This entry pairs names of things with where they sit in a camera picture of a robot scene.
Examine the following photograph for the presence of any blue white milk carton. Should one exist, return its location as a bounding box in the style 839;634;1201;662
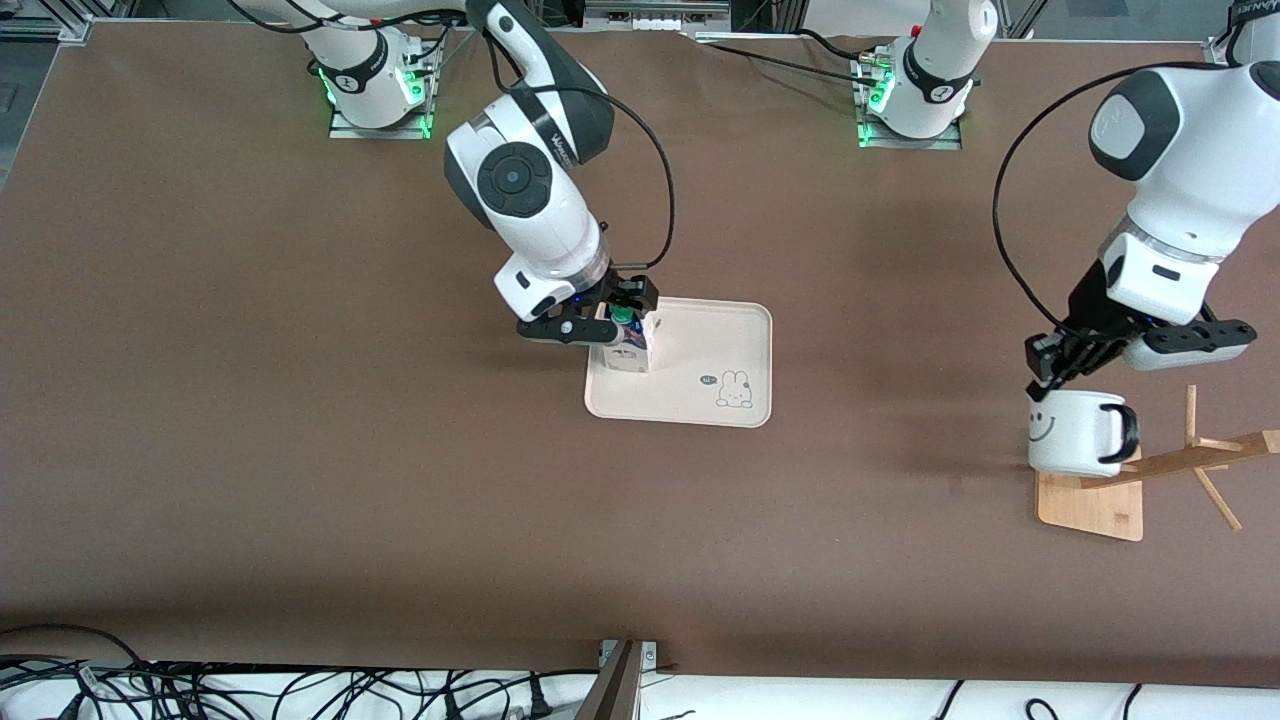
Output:
597;303;657;374

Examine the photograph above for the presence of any white smiley face cup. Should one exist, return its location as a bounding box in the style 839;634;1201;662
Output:
1027;390;1141;478

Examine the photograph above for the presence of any beige rabbit print tray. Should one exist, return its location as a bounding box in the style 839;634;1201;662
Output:
584;296;774;429

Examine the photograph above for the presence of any wooden mug stand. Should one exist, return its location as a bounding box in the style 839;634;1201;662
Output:
1035;385;1280;543

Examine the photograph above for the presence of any grey power strip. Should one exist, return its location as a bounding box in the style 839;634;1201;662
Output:
585;0;731;27

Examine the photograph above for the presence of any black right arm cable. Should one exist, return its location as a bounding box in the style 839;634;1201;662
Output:
485;30;677;273

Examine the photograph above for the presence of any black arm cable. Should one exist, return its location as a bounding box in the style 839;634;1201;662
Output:
485;30;677;273
992;62;1191;337

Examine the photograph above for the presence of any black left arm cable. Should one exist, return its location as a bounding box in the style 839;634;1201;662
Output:
992;62;1191;337

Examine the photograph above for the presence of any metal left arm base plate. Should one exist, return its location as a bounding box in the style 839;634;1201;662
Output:
855;50;963;151

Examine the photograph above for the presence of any long black table cable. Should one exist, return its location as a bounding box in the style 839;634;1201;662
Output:
690;38;883;87

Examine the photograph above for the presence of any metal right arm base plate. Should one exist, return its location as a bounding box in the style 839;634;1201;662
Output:
328;45;435;141

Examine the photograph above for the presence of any short black table cable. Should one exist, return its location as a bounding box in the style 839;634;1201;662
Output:
795;28;887;65

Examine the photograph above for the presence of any aluminium profile post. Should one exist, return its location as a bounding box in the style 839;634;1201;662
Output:
575;640;661;720

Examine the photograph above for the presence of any black looped floor cable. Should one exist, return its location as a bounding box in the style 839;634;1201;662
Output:
0;625;153;683

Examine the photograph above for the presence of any aluminium frame rail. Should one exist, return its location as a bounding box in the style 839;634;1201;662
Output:
0;16;97;43

